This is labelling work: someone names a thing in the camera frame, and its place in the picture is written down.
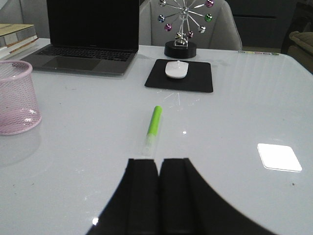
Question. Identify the green highlighter pen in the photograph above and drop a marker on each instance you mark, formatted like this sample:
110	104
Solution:
152	132

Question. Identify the pink mesh pen holder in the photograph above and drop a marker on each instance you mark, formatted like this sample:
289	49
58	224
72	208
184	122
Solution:
19	110

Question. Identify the white computer mouse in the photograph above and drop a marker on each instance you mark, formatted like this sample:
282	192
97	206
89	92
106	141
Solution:
176	69

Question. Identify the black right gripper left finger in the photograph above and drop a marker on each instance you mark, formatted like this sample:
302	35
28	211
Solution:
133	208

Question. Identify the ferris wheel desk toy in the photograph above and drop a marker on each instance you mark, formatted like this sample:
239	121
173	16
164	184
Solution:
181	47

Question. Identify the black mouse pad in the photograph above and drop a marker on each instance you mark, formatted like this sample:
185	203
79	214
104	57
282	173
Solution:
198	78

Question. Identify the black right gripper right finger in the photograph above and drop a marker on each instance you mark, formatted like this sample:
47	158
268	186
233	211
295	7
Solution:
190	206

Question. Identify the middle white book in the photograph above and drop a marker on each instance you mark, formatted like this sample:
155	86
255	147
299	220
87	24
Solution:
18	46

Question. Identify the olive cushion seat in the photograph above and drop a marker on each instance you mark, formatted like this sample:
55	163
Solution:
302	48

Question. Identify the right grey chair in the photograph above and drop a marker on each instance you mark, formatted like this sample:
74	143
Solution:
221	32

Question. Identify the grey laptop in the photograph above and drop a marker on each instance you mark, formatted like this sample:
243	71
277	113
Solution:
89	36

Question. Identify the top yellow book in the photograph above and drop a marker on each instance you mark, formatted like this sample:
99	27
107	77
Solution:
12	33

